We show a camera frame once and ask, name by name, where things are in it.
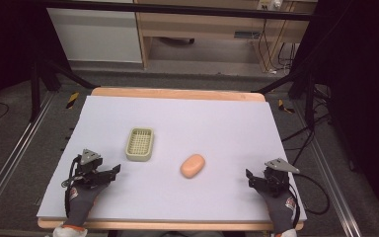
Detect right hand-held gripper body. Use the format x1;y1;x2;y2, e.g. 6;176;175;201
262;157;301;199

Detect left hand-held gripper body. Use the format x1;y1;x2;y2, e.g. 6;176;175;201
73;148;111;190

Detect green soap dish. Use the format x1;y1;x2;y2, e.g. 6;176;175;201
124;126;155;163

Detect orange soap bar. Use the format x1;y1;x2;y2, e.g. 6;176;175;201
180;153;206;180

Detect yellow black floor tape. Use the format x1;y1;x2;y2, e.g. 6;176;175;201
65;91;80;110
277;99;296;115

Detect white table mat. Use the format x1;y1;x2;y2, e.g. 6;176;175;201
37;95;308;222

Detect black metal stand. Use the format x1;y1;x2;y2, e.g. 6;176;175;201
251;70;318;130
29;58;97;123

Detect wooden table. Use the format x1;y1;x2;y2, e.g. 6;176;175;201
38;86;305;231

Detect black curtain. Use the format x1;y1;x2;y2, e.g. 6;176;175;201
290;0;379;228
0;0;73;115

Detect white cabinet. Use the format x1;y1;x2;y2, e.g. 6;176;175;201
46;7;143;64

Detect wooden desk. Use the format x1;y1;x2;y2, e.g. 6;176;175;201
133;0;318;72

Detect white power strip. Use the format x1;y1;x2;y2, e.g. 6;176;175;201
258;0;283;11

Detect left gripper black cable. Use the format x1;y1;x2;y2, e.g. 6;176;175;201
61;155;82;219

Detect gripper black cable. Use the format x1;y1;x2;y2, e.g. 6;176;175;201
287;172;331;229
61;155;82;219

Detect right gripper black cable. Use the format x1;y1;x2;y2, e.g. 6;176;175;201
287;172;331;229

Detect metal floor rail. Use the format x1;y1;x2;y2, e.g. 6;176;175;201
0;91;56;229
292;98;357;237

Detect black floor cables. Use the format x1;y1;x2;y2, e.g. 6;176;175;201
280;83;335;167

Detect hanging desk cables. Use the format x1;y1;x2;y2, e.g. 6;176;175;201
257;18;298;75

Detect black horizontal frame bar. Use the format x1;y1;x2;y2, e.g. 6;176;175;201
42;0;314;22

